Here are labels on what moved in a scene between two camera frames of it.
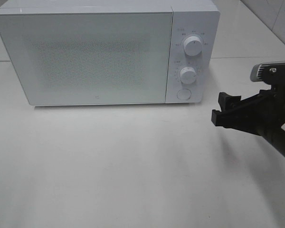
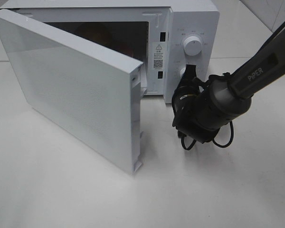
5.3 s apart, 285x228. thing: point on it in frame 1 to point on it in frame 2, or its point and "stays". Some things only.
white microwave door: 90,58 to 93,93
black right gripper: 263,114 to 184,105
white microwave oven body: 80,52 stays
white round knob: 193,46 stays
